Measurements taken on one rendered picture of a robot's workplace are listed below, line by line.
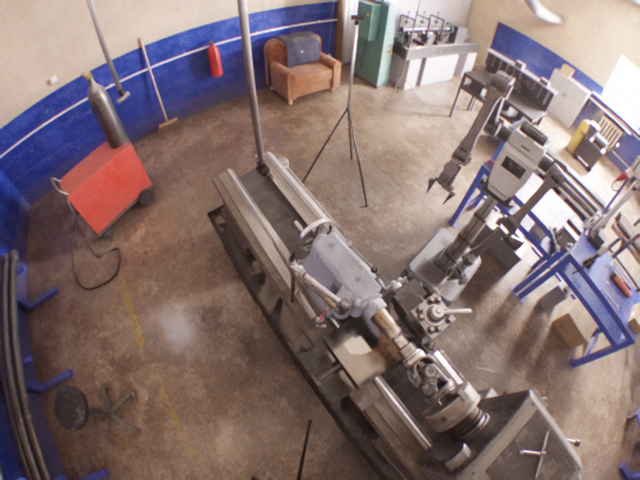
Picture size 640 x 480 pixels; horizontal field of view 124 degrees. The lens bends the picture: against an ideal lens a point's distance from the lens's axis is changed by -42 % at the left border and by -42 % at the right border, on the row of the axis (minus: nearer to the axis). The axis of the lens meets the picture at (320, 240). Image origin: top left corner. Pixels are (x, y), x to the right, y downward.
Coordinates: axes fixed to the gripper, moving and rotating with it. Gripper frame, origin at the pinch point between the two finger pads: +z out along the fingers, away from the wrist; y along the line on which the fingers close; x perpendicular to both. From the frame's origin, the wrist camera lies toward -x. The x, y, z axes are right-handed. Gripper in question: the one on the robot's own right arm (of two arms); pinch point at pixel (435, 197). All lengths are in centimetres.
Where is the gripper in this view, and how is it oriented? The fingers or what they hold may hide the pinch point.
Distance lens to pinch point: 147.5
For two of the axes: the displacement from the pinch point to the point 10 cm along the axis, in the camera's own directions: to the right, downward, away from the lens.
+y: 6.9, 6.2, -3.7
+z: -3.9, 7.5, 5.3
